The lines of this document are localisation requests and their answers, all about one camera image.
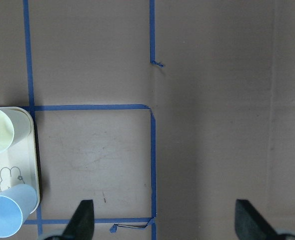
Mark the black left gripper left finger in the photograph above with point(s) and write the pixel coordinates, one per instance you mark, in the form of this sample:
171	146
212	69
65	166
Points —
81	226

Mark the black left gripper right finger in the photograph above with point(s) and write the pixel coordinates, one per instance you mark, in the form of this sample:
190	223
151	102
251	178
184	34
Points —
249	223

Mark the light blue plastic cup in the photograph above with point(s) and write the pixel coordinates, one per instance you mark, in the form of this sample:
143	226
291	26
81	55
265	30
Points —
16	204

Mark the white plastic cup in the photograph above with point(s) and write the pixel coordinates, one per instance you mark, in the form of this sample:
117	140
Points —
15	125

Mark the cream serving tray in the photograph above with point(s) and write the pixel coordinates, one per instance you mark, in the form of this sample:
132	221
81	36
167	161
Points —
19	164

